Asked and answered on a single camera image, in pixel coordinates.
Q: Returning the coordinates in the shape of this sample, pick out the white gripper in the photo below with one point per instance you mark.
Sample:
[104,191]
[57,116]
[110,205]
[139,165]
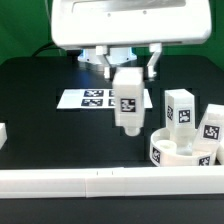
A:
[118,23]

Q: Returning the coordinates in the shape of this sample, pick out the white round stool seat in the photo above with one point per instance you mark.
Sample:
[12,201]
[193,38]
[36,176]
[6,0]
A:
[167,151]

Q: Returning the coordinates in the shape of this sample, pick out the white sheet with tags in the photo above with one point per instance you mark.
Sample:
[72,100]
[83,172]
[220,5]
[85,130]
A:
[87,98]

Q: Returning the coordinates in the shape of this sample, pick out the white front barrier rail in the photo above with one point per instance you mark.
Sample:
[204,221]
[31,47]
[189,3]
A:
[103,182]

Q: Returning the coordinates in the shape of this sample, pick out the white left barrier rail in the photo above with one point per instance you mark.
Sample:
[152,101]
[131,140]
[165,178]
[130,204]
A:
[3,134]

